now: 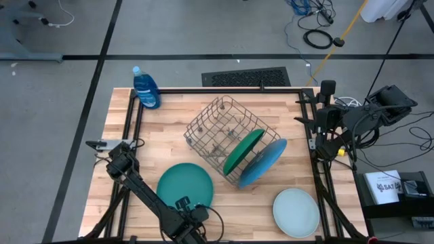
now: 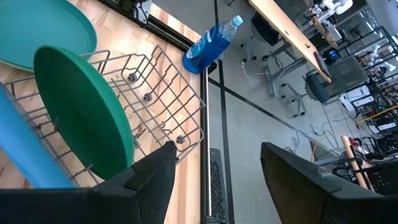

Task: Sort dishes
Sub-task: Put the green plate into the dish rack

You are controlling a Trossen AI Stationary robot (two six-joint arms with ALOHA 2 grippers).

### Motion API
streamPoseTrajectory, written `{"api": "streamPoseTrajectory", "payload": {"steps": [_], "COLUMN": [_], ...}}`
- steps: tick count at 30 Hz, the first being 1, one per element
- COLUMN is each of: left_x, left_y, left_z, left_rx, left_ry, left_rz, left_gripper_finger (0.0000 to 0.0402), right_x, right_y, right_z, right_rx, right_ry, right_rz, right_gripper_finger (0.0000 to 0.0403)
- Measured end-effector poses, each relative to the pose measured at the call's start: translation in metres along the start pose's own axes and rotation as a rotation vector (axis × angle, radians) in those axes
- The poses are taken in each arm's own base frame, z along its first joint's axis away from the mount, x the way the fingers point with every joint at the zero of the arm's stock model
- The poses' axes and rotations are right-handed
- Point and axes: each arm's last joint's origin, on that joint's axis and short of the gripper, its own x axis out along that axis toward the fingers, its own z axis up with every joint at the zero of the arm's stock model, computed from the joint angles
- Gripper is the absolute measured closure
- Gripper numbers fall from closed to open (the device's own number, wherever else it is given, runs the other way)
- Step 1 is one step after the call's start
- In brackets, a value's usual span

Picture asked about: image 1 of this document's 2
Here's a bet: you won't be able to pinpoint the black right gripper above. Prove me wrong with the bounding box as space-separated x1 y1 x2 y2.
293 98 343 134

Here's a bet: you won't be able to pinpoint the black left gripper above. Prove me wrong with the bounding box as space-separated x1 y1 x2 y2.
175 195 210 225

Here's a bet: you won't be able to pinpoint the teal plate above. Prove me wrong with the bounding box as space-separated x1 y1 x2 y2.
156 162 215 211

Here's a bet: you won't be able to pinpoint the dark green plate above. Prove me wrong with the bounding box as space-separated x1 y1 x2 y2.
222 128 266 176

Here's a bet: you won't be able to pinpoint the grey wire dish rack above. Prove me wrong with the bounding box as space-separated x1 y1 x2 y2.
183 95 282 186

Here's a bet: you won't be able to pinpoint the black floor vent grate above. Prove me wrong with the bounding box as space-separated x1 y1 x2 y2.
201 66 292 87

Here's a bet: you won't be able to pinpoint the black power strip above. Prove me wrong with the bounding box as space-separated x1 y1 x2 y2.
315 6 335 25

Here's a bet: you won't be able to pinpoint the pale blue plate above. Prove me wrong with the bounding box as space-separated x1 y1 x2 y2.
272 188 321 239

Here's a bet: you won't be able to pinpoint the white SA7 booklet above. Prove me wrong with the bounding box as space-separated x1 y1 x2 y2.
363 169 405 205

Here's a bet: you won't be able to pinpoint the blue dish soap bottle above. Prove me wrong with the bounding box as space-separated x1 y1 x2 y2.
132 66 162 110

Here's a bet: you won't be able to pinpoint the white trash bin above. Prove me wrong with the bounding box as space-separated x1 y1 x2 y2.
359 0 410 24

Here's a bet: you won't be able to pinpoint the black device on cart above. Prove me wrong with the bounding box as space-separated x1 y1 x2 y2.
401 179 429 198

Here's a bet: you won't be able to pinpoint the black side cart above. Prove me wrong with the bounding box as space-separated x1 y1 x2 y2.
355 171 434 221

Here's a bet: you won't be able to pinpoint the grey ribbed device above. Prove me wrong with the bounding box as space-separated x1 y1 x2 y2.
411 216 434 230

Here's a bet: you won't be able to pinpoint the grey metal table base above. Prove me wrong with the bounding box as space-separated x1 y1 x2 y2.
0 0 64 64

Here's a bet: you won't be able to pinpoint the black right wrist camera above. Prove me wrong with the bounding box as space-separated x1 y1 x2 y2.
320 80 337 98

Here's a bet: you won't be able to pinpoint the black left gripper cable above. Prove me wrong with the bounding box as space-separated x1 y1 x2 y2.
199 204 225 244

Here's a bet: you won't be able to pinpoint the coiled black cable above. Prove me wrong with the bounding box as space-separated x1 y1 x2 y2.
302 28 334 50

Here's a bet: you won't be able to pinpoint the black aluminium table frame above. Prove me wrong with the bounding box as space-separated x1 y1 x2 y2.
78 86 371 244

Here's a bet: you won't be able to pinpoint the yellow floor cord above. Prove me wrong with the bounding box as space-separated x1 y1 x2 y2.
304 0 370 87

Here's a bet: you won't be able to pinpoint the blue floor cable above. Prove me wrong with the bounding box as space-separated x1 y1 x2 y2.
283 0 319 86

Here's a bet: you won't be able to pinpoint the thin black taut cable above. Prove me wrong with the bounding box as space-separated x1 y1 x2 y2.
366 0 418 98

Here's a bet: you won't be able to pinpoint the black floor cables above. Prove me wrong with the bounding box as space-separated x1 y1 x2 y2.
349 110 434 170

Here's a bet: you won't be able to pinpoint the white floor cable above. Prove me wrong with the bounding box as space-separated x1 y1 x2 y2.
47 0 75 28

